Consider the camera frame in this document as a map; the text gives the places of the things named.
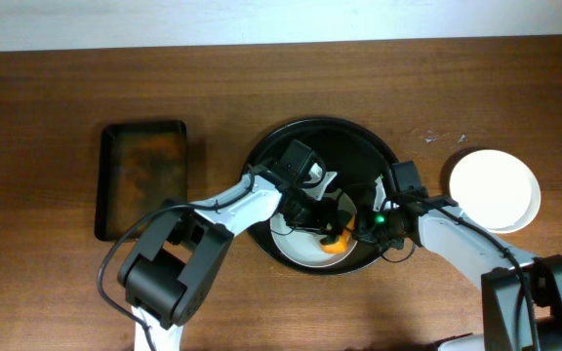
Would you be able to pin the black rectangular tray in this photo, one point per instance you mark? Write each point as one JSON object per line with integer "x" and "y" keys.
{"x": 142, "y": 165}

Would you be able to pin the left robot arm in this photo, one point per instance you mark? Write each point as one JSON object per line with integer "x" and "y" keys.
{"x": 178, "y": 256}

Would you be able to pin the white plate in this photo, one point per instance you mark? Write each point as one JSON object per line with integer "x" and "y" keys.
{"x": 303, "y": 248}
{"x": 496, "y": 190}

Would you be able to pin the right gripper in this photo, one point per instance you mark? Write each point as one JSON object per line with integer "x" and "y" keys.
{"x": 364, "y": 222}

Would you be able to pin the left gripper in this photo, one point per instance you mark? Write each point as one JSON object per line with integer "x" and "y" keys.
{"x": 324, "y": 217}

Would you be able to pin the white plate bottom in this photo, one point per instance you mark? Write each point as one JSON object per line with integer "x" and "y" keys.
{"x": 303, "y": 248}

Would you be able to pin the green orange sponge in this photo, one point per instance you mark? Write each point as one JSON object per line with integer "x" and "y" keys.
{"x": 336, "y": 241}

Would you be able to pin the black round tray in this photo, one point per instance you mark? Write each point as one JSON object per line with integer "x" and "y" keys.
{"x": 355, "y": 153}

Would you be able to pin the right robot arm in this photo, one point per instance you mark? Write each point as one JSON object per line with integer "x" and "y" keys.
{"x": 521, "y": 292}

